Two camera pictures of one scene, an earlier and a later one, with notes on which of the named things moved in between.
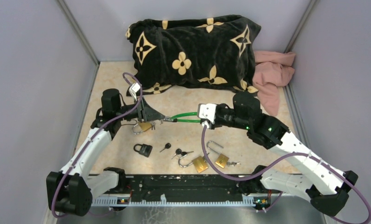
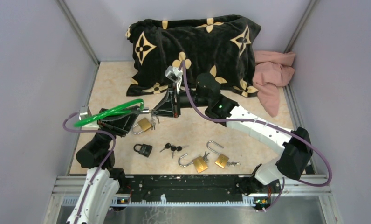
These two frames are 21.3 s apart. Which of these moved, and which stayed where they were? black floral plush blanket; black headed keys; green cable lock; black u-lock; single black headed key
Moved: black headed keys; green cable lock
Stayed: black floral plush blanket; single black headed key; black u-lock
